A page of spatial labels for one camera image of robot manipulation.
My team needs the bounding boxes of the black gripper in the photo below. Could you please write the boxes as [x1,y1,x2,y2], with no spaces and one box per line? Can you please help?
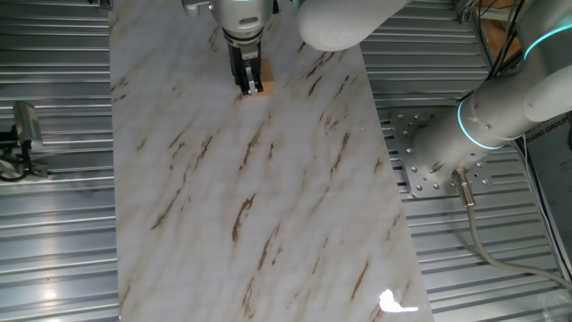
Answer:
[226,39,265,97]

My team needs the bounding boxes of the small wooden block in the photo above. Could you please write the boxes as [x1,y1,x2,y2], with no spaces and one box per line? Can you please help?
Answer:
[243,58,276,97]

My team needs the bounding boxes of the marble pattern sheet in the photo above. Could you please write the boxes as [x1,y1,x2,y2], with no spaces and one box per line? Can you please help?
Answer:
[108,0,434,322]

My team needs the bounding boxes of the metal base mounting plate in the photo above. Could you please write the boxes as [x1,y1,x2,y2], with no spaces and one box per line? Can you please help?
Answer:
[390,111,498,199]

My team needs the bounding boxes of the brown wooden board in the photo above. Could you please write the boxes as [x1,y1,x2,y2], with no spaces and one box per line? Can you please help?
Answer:
[480,17,524,68]

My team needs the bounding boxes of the printed cardboard box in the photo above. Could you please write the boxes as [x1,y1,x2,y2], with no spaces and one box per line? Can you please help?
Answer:
[522,111,572,269]

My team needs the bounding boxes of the white camera on bracket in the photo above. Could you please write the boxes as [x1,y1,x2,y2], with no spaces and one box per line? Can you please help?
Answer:
[0,100,49,182]

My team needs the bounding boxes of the black camera cable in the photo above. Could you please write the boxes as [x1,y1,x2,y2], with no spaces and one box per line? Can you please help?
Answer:
[0,131,33,182]

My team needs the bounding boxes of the grey base cable with connector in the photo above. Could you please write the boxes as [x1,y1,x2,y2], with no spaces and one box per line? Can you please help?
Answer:
[450,168,572,294]

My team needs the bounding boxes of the black base cable bundle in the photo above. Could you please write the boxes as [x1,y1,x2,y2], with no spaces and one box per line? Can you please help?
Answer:
[475,0,526,97]

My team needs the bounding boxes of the thin white wires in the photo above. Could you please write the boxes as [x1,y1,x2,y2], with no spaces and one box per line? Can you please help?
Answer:
[520,133,572,278]

